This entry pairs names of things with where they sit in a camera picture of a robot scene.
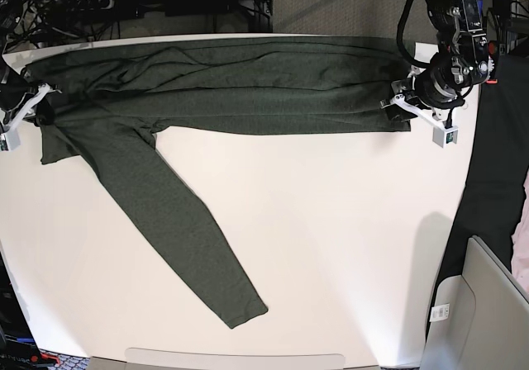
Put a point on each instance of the gripper body, image left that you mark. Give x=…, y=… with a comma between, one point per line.
x=15, y=91

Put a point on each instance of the gripper body, image right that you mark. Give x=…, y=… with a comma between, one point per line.
x=440, y=83

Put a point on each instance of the green long-sleeve T-shirt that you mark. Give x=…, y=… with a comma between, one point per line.
x=114, y=101

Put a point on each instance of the red clamp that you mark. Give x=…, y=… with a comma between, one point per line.
x=493, y=52

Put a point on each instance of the dark grey cloth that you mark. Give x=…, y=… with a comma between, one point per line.
x=494, y=193

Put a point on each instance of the black power strip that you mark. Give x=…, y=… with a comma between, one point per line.
x=81, y=5

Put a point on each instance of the white barcode label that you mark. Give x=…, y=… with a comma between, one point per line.
x=439, y=313

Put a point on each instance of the grey plastic bin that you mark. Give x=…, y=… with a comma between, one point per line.
x=488, y=323

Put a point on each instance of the black box with red logo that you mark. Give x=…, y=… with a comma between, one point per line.
x=18, y=347

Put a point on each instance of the black table leg frame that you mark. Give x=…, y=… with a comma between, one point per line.
x=259, y=15

